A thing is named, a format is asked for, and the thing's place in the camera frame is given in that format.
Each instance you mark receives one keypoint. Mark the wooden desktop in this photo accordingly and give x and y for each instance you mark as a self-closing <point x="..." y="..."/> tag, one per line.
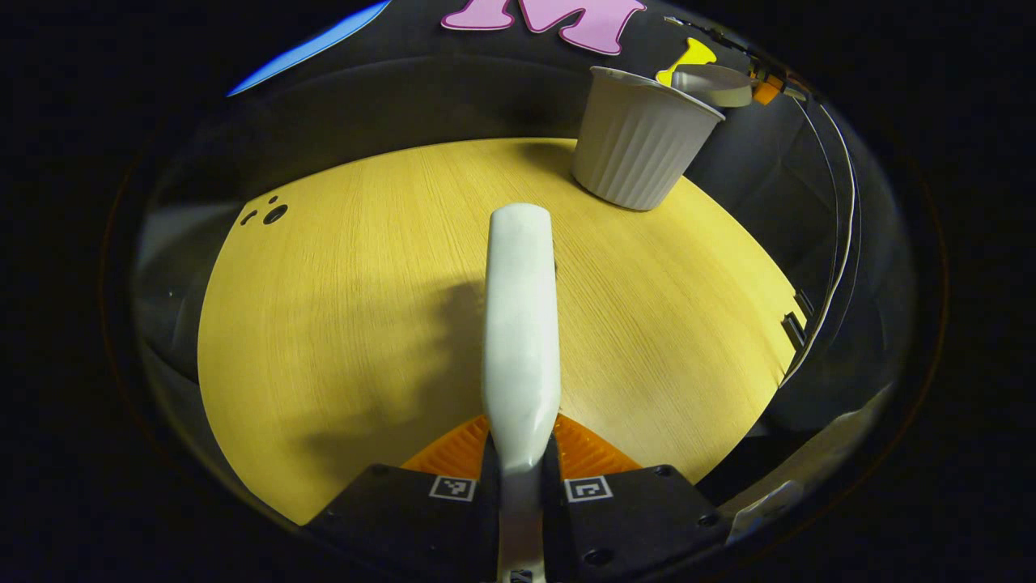
<point x="340" y="324"/>

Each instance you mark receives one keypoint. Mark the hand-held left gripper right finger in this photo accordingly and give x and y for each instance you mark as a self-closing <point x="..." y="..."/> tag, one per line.
<point x="647" y="518"/>

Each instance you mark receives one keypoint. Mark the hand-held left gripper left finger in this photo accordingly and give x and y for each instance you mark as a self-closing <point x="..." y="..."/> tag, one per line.
<point x="405" y="518"/>

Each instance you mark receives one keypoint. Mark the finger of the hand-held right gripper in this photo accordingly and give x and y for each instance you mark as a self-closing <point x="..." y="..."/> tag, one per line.
<point x="766" y="89"/>

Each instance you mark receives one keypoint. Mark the white ribbed cup garbage bin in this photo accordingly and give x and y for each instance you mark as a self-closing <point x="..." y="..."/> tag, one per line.
<point x="635" y="142"/>

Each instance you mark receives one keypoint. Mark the grey plastic dustpan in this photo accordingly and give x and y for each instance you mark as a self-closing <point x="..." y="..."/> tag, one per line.
<point x="716" y="85"/>

